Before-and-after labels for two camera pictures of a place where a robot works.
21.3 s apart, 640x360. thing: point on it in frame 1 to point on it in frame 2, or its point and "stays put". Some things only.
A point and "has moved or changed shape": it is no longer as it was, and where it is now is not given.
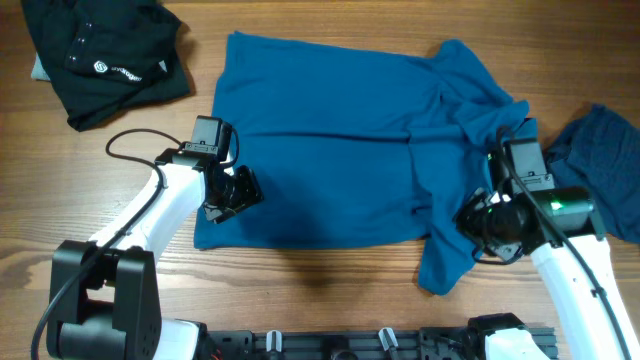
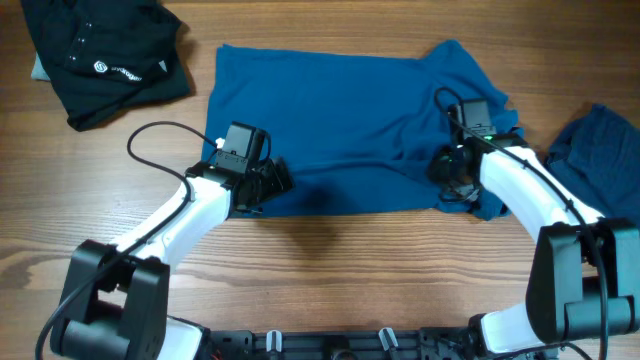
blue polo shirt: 361,143 has moved or changed shape
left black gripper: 250,192 to 277,178
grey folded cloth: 38,70 stays put
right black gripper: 464,218 to 436,173
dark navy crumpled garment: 599,150 stays put
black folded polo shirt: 106,56 stays put
